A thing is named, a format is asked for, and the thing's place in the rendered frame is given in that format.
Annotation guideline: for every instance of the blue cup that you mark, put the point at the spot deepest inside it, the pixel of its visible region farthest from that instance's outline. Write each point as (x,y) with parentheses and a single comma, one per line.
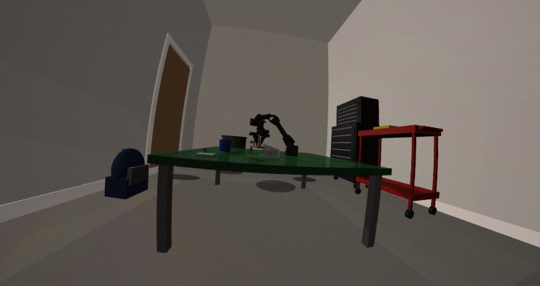
(225,146)

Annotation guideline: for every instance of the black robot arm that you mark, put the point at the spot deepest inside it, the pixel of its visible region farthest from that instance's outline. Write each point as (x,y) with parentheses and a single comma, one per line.
(257,121)

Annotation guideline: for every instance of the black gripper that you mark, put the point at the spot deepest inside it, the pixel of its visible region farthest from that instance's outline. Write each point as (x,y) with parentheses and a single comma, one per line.
(255,135)

